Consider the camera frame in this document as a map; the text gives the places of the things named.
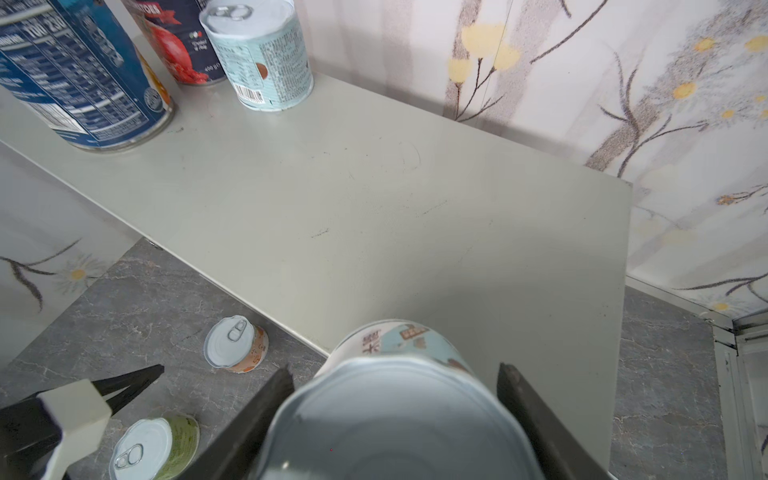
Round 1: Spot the green label can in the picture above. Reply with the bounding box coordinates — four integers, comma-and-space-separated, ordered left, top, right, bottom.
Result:
109, 414, 200, 480

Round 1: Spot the pale blue label can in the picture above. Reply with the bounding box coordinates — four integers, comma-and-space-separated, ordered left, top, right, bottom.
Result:
251, 320, 543, 479

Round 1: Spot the blue nutrition label can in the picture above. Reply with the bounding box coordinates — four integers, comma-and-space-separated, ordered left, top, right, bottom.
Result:
1, 1, 175, 152

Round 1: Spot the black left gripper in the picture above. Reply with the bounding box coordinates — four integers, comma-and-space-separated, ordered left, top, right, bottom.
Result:
1, 364, 165, 479

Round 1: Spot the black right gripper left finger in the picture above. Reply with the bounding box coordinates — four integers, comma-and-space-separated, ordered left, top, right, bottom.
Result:
179, 367, 295, 480

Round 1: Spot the dark blue tomato can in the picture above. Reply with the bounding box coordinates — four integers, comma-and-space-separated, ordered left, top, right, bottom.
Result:
123, 0, 226, 86

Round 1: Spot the grey metal cabinet box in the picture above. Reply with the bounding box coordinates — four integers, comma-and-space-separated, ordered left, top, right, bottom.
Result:
1, 74, 632, 466

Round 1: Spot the orange label can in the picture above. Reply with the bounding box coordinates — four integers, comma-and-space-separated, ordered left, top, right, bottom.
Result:
203, 315, 269, 374

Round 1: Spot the light blue label can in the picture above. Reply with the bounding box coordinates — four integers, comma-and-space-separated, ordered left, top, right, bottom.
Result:
199, 0, 314, 112

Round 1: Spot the aluminium corner frame right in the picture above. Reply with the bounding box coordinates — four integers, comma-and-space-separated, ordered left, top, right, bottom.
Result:
626, 276, 767, 479

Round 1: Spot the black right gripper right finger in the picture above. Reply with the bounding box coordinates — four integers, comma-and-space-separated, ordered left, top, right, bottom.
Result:
496, 363, 612, 480

